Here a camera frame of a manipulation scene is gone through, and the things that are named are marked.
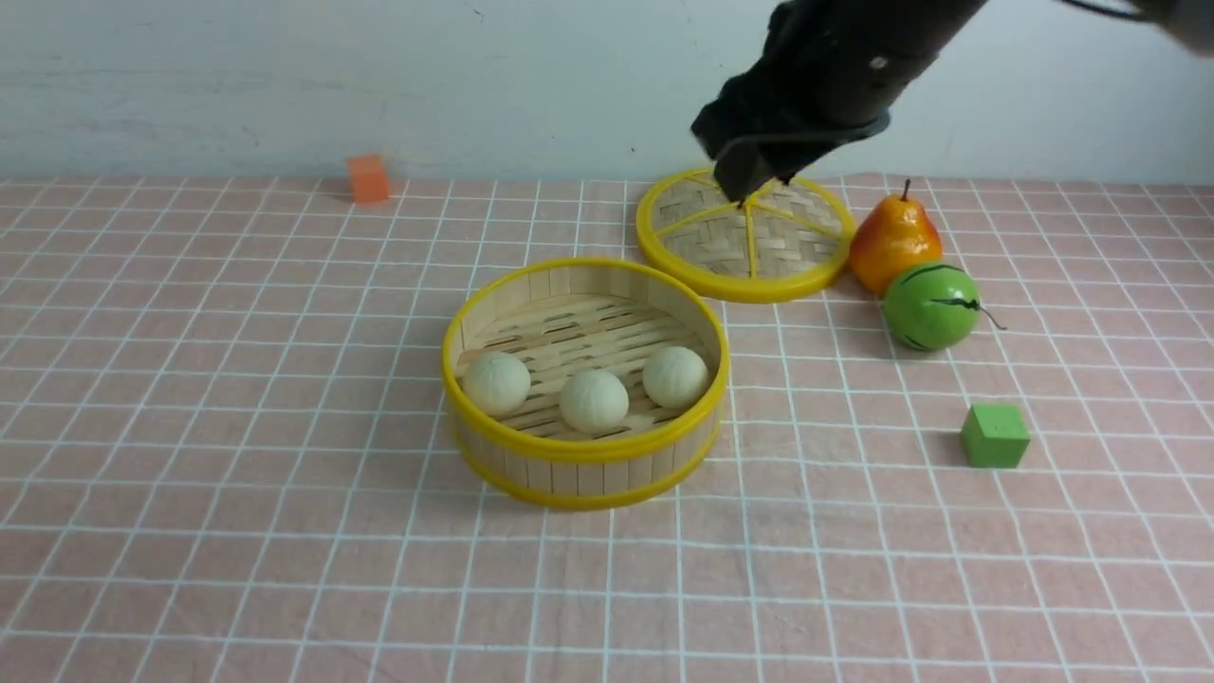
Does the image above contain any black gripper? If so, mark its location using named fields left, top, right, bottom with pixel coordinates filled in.
left=692, top=1, right=983, bottom=204

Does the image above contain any white bun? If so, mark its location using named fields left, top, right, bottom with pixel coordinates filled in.
left=558, top=369, right=630, bottom=434
left=642, top=346, right=711, bottom=410
left=461, top=353, right=532, bottom=416

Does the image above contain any white bun front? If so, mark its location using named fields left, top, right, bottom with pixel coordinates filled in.
left=558, top=369, right=630, bottom=434

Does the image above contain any yellow rimmed woven steamer lid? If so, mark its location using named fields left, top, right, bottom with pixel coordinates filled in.
left=635, top=167, right=855, bottom=304

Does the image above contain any yellow rimmed bamboo steamer tray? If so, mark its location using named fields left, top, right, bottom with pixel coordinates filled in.
left=441, top=258, right=731, bottom=510

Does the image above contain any orange yellow toy pear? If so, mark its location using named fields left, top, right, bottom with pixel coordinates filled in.
left=847, top=178, right=944, bottom=298

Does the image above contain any green toy watermelon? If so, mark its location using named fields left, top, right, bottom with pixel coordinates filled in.
left=883, top=261, right=1006, bottom=353

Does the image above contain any green foam cube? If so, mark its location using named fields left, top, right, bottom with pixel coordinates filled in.
left=960, top=402, right=1031, bottom=469

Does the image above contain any orange foam cube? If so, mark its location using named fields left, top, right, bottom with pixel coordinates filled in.
left=346, top=155, right=391, bottom=204

